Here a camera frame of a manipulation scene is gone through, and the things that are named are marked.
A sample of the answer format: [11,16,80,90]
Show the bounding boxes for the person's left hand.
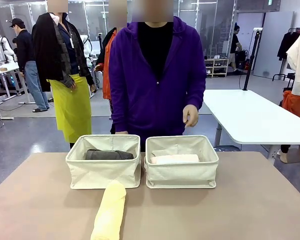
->
[182,104,200,128]

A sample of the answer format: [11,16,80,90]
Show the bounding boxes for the grey towel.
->
[84,149,135,161]

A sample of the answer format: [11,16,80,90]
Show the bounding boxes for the person's right forearm purple sleeve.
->
[109,82,131,133]

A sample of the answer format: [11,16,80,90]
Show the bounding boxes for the person's left forearm purple sleeve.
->
[186,67,207,111]

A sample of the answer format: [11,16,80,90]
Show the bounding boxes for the grey table leg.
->
[213,122,224,148]

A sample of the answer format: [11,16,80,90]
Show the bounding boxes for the person in purple hoodie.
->
[108,0,207,152]

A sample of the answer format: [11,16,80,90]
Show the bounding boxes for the pink rolled towel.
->
[149,154,200,165]

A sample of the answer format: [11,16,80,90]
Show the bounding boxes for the beige fabric basket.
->
[65,134,142,190]
[144,134,220,190]

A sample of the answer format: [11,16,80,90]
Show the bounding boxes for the wooden shoe rack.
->
[205,57,230,78]

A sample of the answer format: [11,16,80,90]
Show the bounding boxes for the person in yellow apron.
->
[31,0,95,149]

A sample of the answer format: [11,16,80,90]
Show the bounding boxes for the person in orange garment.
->
[96,0,128,101]

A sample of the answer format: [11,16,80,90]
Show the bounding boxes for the white table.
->
[203,89,300,146]

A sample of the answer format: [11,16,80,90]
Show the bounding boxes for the black bags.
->
[236,49,249,70]

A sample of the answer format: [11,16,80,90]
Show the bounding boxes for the black pole with white head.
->
[242,27,263,91]

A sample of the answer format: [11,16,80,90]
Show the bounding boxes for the person in black shirt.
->
[228,24,243,73]

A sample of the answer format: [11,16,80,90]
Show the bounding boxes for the yellow rolled towel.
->
[90,180,128,240]

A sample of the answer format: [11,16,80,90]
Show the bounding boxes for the black stool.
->
[272,73,295,82]

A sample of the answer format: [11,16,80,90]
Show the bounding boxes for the orange skirt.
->
[281,90,300,123]

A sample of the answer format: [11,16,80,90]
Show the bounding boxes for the black hanging garment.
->
[276,27,300,61]

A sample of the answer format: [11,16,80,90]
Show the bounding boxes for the man in black cap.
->
[8,17,51,113]

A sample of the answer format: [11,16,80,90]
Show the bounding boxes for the white background desk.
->
[0,61,28,121]

